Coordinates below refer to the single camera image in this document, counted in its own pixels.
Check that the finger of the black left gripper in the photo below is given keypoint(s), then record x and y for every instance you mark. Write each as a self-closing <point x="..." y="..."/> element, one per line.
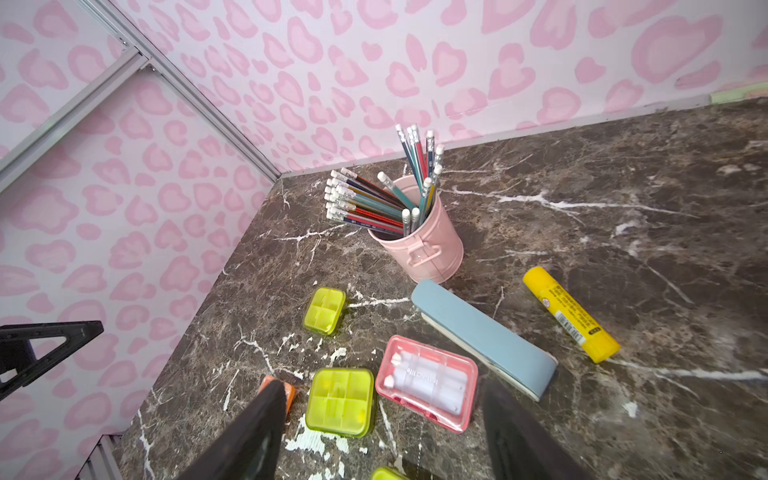
<point x="18" y="355"/>

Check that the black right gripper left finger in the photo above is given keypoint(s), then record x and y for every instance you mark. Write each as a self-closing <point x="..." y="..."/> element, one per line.
<point x="249" y="447"/>

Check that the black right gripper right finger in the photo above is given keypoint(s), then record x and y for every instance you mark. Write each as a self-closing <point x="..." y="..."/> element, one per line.
<point x="519" y="446"/>

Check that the green pillbox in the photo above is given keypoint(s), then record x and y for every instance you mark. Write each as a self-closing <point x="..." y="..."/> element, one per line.
<point x="324" y="310"/>
<point x="386" y="473"/>
<point x="341" y="402"/>

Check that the pink red rectangular pillbox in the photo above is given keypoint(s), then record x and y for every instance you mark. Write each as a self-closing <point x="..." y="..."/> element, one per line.
<point x="434" y="383"/>

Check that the grey blue stapler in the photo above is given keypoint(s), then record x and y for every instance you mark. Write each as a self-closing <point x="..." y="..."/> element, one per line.
<point x="520" y="363"/>

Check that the yellow glue stick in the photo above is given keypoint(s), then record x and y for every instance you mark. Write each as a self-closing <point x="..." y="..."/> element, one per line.
<point x="573" y="318"/>

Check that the pink pencil cup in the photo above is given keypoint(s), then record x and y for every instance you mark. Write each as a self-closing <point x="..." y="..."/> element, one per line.
<point x="432" y="252"/>

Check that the pencils in cup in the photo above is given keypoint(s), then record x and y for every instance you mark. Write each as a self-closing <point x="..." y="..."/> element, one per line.
<point x="382" y="207"/>

